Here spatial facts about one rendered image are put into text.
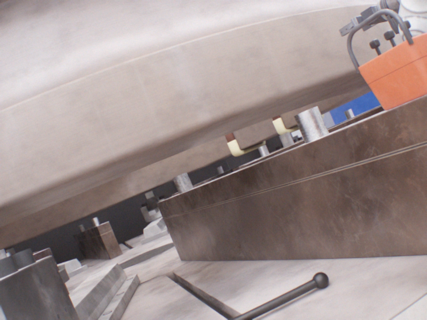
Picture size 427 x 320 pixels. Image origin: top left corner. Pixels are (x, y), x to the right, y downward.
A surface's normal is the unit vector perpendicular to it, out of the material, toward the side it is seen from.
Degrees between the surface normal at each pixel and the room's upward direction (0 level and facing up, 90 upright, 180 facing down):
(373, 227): 90
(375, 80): 98
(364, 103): 90
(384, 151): 90
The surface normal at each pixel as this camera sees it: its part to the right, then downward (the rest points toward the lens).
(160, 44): -0.04, -0.72
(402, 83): -0.81, 0.45
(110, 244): 0.37, -0.21
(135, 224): 0.63, -0.31
